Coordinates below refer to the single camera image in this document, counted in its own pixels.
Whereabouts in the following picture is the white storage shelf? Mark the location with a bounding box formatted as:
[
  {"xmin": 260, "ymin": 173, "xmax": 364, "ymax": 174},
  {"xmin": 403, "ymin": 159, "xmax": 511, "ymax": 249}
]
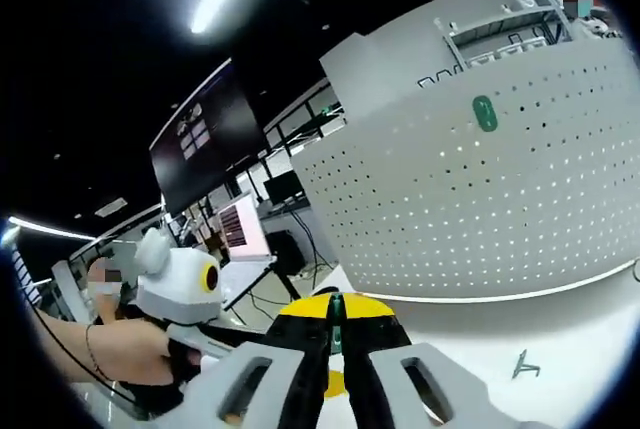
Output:
[{"xmin": 434, "ymin": 0, "xmax": 576, "ymax": 68}]

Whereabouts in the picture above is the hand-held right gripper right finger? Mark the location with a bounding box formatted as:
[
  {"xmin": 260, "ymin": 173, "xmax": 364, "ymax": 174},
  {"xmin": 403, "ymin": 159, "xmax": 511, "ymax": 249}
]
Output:
[{"xmin": 332, "ymin": 292, "xmax": 554, "ymax": 429}]

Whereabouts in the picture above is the pink lit monitor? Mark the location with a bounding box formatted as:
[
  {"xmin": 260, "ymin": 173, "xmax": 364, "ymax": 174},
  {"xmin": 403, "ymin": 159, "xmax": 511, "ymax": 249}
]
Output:
[{"xmin": 218, "ymin": 192, "xmax": 275, "ymax": 261}]

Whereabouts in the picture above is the person's left hand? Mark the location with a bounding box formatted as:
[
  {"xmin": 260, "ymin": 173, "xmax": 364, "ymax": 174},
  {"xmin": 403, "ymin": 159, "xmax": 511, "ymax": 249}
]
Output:
[{"xmin": 113, "ymin": 320, "xmax": 204, "ymax": 421}]

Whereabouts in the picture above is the white perforated pegboard panel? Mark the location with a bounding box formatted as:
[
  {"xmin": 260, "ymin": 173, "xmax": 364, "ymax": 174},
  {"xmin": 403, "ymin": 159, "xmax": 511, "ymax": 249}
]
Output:
[{"xmin": 289, "ymin": 37, "xmax": 640, "ymax": 304}]

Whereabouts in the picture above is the black cord bracelet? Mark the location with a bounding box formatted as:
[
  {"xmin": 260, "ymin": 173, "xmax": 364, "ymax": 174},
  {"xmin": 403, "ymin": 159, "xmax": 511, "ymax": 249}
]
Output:
[{"xmin": 84, "ymin": 323, "xmax": 115, "ymax": 383}]

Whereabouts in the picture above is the green mounting plate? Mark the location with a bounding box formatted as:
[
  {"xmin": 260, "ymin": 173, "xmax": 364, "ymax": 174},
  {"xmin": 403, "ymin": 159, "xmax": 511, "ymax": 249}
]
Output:
[{"xmin": 471, "ymin": 94, "xmax": 500, "ymax": 132}]

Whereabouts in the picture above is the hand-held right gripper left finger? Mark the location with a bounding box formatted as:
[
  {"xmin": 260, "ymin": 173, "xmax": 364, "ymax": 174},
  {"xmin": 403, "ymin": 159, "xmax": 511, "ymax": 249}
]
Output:
[{"xmin": 184, "ymin": 292, "xmax": 335, "ymax": 429}]

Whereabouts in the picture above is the black monitor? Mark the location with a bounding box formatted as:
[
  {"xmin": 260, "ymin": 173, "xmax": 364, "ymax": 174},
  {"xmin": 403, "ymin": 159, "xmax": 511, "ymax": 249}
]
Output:
[{"xmin": 263, "ymin": 171, "xmax": 307, "ymax": 206}]

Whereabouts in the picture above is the large dark wall screen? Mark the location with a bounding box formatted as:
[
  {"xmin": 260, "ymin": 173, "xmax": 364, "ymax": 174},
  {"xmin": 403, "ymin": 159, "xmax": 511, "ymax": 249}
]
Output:
[{"xmin": 148, "ymin": 57, "xmax": 266, "ymax": 215}]

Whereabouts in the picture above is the white office desk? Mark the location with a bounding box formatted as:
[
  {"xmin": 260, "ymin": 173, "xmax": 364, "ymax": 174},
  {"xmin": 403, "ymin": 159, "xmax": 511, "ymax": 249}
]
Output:
[{"xmin": 219, "ymin": 254, "xmax": 279, "ymax": 311}]

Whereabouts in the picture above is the black computer tower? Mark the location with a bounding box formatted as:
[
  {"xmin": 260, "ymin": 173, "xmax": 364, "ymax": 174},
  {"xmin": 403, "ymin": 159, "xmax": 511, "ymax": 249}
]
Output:
[{"xmin": 264, "ymin": 229, "xmax": 306, "ymax": 278}]

